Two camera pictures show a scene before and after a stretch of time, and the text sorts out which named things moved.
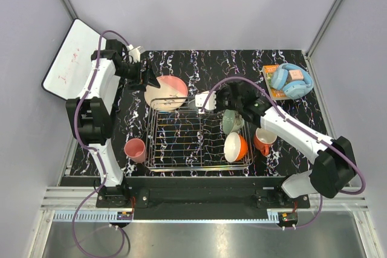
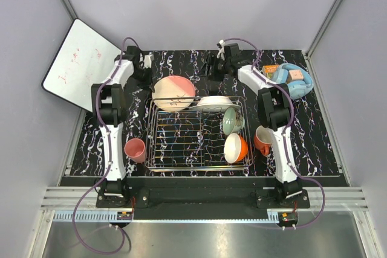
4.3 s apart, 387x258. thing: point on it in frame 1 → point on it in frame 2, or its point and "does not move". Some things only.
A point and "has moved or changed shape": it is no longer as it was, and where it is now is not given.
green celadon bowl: (232, 121) does not move
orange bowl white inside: (235, 147) does not move
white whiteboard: (69, 72) does not move
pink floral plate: (171, 95) has moved or changed shape
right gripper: (218, 93) → (212, 61)
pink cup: (135, 148) does not move
